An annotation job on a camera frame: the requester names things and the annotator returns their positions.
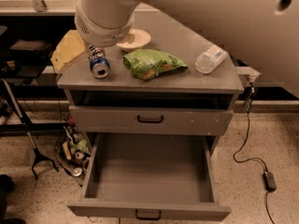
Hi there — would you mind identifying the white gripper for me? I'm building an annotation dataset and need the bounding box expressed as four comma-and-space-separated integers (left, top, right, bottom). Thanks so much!
50, 0, 135, 72

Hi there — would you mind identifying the blue pepsi can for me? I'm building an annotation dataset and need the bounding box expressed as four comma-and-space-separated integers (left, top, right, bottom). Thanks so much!
88, 45, 110, 78

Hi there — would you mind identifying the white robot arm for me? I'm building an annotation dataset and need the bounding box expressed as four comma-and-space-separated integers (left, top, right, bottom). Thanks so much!
74, 0, 299, 97

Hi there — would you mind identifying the grey drawer cabinet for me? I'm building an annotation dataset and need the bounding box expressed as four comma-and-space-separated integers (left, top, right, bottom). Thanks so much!
58, 8, 243, 148

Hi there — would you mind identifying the closed grey upper drawer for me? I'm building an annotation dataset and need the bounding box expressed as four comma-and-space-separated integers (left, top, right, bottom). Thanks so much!
69, 105, 234, 136

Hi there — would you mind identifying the open grey middle drawer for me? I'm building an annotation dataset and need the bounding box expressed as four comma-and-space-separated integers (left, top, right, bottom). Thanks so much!
68, 133, 231, 221

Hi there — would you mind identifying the green chip bag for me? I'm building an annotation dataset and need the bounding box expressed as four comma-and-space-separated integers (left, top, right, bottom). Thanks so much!
123, 49, 188, 80

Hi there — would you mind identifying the dark box on shelf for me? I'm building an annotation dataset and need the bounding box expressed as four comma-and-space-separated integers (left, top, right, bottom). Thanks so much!
9, 39, 52, 59

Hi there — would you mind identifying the pile of cans and trash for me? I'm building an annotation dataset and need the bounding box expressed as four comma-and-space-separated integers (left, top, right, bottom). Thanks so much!
60, 115, 91, 179

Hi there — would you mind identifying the clear plastic water bottle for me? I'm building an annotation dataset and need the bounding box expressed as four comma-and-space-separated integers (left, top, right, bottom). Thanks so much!
195, 45, 227, 75

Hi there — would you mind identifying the black grabber tool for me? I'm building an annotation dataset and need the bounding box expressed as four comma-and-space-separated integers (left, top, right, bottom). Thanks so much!
1, 78, 58, 180

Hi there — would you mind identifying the black power adapter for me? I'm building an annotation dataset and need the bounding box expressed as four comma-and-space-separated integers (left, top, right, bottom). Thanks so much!
263, 172, 277, 191

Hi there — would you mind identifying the black power cable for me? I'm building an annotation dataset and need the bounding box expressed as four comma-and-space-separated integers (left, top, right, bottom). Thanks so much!
233, 83, 277, 224

